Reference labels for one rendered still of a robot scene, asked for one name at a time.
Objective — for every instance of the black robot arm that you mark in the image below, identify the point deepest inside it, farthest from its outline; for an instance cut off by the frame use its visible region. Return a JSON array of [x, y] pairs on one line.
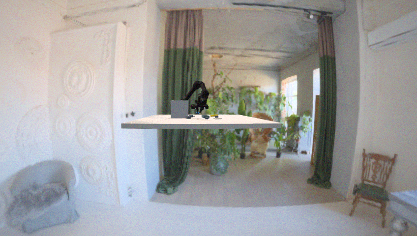
[[203, 96]]

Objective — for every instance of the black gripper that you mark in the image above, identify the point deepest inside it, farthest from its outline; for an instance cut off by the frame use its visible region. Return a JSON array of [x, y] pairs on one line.
[[193, 106]]

